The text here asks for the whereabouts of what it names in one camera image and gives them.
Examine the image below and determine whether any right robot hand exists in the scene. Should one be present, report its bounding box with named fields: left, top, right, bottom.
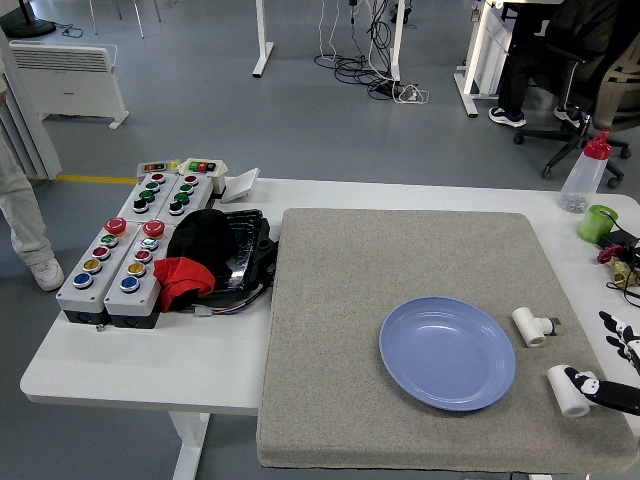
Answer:
left=573, top=310, right=640, bottom=416

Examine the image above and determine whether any large white pipe tee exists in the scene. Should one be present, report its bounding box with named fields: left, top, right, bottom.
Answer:
left=546, top=364, right=592, bottom=419

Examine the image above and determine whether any small white threaded pipe tee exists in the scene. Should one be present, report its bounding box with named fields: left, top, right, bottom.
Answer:
left=510, top=305, right=562, bottom=349

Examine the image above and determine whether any blue plate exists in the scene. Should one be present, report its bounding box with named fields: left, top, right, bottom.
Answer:
left=378, top=296, right=517, bottom=413

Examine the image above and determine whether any black power adapter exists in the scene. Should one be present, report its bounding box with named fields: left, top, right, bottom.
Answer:
left=598, top=228, right=640, bottom=252

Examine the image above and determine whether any green cup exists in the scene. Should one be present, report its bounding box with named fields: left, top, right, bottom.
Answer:
left=577, top=203, right=620, bottom=245

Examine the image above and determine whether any clear squeeze bottle red cap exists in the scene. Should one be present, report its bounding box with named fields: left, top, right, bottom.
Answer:
left=559, top=128, right=613, bottom=214

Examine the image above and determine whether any grey-brown mat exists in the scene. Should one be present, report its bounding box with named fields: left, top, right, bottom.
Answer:
left=255, top=207, right=640, bottom=474

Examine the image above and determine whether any black office chair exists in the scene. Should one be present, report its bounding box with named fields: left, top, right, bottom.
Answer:
left=513, top=29, right=640, bottom=190

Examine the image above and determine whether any seated person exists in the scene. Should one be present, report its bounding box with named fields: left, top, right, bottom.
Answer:
left=488, top=0, right=631, bottom=129

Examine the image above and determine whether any white power strip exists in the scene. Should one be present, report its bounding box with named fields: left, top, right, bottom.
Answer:
left=392, top=83, right=431, bottom=106

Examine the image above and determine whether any white desk with panel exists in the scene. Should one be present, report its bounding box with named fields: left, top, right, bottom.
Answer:
left=453, top=0, right=519, bottom=119

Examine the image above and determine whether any black plastic tray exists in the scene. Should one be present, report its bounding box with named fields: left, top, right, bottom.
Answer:
left=214, top=208, right=280, bottom=296

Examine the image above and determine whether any black cloth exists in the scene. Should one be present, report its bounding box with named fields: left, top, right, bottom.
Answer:
left=166, top=208, right=237, bottom=281

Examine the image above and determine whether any red cloth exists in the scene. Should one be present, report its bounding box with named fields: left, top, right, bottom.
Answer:
left=152, top=256, right=216, bottom=313

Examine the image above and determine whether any grey four-button control box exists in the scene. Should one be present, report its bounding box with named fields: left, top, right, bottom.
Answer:
left=116, top=172, right=180, bottom=224
left=155, top=173, right=215, bottom=222

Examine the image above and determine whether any white table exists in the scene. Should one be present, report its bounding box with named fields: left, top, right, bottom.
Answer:
left=19, top=177, right=640, bottom=480

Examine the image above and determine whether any grey emergency-stop button box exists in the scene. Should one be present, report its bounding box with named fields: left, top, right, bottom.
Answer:
left=103, top=219, right=177, bottom=330
left=54, top=217, right=142, bottom=324

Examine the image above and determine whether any standing person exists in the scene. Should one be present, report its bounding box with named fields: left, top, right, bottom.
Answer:
left=0, top=130, right=66, bottom=293

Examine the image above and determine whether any white panel heater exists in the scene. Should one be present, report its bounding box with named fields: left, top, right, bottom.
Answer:
left=8, top=40, right=131, bottom=131

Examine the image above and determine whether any white ribbed partition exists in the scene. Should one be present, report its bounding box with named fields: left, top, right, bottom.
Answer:
left=0, top=27, right=64, bottom=182

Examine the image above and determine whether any black round stand base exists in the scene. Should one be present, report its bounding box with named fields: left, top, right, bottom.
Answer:
left=0, top=0, right=58, bottom=39

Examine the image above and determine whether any black cable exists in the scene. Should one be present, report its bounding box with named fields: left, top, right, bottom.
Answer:
left=598, top=209, right=640, bottom=307

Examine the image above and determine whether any brass valve red handle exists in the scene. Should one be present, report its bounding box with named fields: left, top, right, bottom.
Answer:
left=596, top=246, right=640, bottom=289

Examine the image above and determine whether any floor cable bundle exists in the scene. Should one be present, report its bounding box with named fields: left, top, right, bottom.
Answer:
left=313, top=0, right=404, bottom=101

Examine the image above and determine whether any white connector with wires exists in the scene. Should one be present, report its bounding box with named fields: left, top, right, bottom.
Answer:
left=192, top=279, right=274, bottom=319

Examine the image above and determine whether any white wall switch plate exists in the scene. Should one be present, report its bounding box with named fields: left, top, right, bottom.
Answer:
left=219, top=167, right=261, bottom=204

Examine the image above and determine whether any white red-green switch box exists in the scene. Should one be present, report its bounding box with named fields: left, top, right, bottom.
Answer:
left=178, top=157, right=229, bottom=194

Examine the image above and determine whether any white desk frame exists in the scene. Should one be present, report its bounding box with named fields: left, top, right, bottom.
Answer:
left=251, top=0, right=407, bottom=84

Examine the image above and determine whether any grey flat switch panel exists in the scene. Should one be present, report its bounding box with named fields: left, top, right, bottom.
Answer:
left=136, top=160, right=180, bottom=177

